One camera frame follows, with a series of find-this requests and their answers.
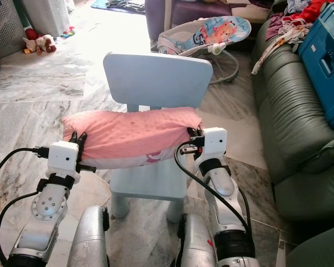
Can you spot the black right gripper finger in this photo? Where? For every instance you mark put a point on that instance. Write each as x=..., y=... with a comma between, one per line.
x=195, y=136

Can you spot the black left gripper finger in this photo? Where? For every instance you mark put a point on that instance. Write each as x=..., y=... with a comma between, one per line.
x=83, y=139
x=74, y=138

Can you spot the pink dotted pillow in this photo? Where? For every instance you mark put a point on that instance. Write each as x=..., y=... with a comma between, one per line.
x=133, y=133

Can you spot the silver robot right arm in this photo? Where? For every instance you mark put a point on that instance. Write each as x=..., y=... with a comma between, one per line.
x=228, y=211

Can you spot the light blue plastic chair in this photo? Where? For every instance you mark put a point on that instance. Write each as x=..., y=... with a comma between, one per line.
x=156, y=78

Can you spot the silver robot right leg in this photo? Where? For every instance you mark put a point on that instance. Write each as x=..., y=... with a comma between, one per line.
x=196, y=245

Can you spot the small brown white plush toy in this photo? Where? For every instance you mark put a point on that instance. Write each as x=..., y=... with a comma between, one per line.
x=42, y=44

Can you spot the cartoon print baby bouncer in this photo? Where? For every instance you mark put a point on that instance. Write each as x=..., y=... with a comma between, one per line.
x=206, y=33

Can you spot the small colourful toy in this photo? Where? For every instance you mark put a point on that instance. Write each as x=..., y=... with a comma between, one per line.
x=68, y=32

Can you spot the cream patterned cloth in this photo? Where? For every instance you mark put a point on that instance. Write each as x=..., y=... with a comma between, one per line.
x=278, y=47

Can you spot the white plastic bin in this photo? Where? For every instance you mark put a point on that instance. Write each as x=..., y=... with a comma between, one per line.
x=47, y=16

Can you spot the purple armchair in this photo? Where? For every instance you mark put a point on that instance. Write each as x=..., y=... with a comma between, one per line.
x=172, y=11

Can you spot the green white toy bat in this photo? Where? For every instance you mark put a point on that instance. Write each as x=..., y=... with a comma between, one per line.
x=25, y=16

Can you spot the grey mesh laundry basket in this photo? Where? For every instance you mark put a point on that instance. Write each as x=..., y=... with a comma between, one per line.
x=3, y=25

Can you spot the purple cloth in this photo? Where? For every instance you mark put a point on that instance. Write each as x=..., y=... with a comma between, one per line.
x=278, y=25

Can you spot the blue plastic case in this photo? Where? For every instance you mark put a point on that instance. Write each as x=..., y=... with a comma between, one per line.
x=325, y=61

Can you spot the red cloth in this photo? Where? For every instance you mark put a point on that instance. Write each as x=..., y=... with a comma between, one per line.
x=314, y=10

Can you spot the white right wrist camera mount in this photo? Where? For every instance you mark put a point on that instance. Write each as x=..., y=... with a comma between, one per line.
x=214, y=144

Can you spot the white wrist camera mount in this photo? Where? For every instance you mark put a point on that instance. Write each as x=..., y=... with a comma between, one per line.
x=62, y=160
x=214, y=144

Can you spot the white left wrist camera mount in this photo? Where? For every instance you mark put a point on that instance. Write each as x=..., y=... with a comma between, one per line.
x=62, y=160

